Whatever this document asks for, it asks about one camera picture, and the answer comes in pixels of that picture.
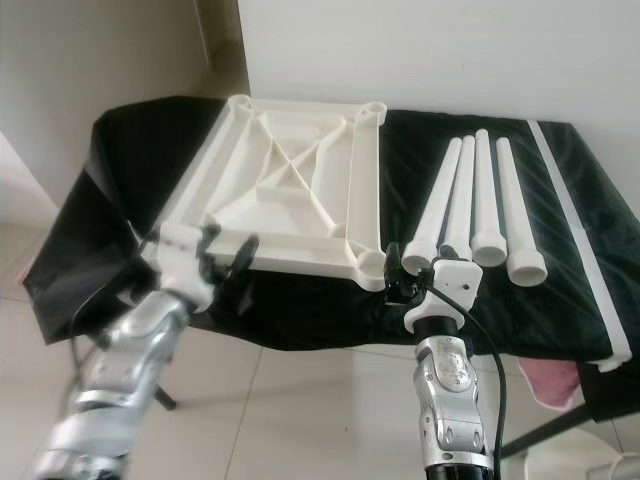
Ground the white plastic table leg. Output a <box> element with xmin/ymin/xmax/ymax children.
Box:
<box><xmin>496</xmin><ymin>137</ymin><xmax>549</xmax><ymax>289</ymax></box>
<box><xmin>401</xmin><ymin>137</ymin><xmax>463</xmax><ymax>275</ymax></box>
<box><xmin>471</xmin><ymin>128</ymin><xmax>509</xmax><ymax>268</ymax></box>
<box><xmin>440</xmin><ymin>135</ymin><xmax>478</xmax><ymax>263</ymax></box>

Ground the black metal stand leg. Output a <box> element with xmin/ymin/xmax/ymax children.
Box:
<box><xmin>155</xmin><ymin>385</ymin><xmax>179</xmax><ymax>413</ymax></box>
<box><xmin>498</xmin><ymin>395</ymin><xmax>640</xmax><ymax>463</ymax></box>

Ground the white flat strip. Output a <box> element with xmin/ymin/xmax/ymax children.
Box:
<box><xmin>528</xmin><ymin>120</ymin><xmax>633</xmax><ymax>373</ymax></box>

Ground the pink cloth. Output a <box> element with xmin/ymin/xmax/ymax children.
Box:
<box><xmin>518</xmin><ymin>360</ymin><xmax>593</xmax><ymax>413</ymax></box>

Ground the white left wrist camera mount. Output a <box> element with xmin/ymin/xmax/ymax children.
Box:
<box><xmin>155</xmin><ymin>222</ymin><xmax>221</xmax><ymax>316</ymax></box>

